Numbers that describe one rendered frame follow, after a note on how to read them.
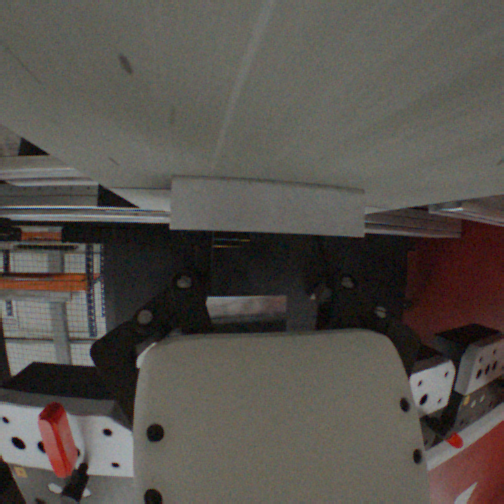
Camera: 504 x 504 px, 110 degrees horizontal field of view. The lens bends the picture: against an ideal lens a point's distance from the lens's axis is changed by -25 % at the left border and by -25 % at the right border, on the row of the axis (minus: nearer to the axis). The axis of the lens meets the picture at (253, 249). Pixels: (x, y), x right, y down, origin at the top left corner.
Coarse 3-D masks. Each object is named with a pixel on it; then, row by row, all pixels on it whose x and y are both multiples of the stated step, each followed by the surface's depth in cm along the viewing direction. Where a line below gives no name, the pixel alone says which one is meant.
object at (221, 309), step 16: (208, 304) 22; (224, 304) 23; (240, 304) 23; (256, 304) 23; (272, 304) 24; (224, 320) 22; (240, 320) 22; (256, 320) 23; (272, 320) 23; (288, 320) 23
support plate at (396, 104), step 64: (0, 0) 1; (64, 0) 2; (128, 0) 2; (192, 0) 2; (256, 0) 2; (320, 0) 2; (384, 0) 2; (448, 0) 1; (0, 64) 2; (64, 64) 3; (128, 64) 3; (192, 64) 3; (256, 64) 3; (320, 64) 3; (384, 64) 3; (448, 64) 2; (64, 128) 5; (128, 128) 5; (192, 128) 5; (256, 128) 5; (320, 128) 5; (384, 128) 5; (448, 128) 4; (128, 192) 12; (384, 192) 10; (448, 192) 9
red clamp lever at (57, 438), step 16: (48, 416) 12; (64, 416) 14; (48, 432) 12; (64, 432) 13; (48, 448) 12; (64, 448) 12; (64, 464) 12; (80, 464) 15; (64, 480) 12; (80, 480) 14; (64, 496) 12; (80, 496) 12
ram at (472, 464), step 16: (496, 400) 33; (464, 432) 29; (496, 432) 33; (432, 448) 27; (448, 448) 28; (480, 448) 32; (496, 448) 35; (448, 464) 29; (464, 464) 31; (480, 464) 33; (496, 464) 36; (432, 480) 28; (448, 480) 30; (464, 480) 32; (480, 480) 35; (496, 480) 39; (0, 496) 14; (16, 496) 15; (432, 496) 29; (448, 496) 31; (480, 496) 37
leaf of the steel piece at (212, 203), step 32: (192, 192) 9; (224, 192) 9; (256, 192) 10; (288, 192) 10; (320, 192) 10; (352, 192) 10; (192, 224) 9; (224, 224) 9; (256, 224) 10; (288, 224) 10; (320, 224) 10; (352, 224) 10
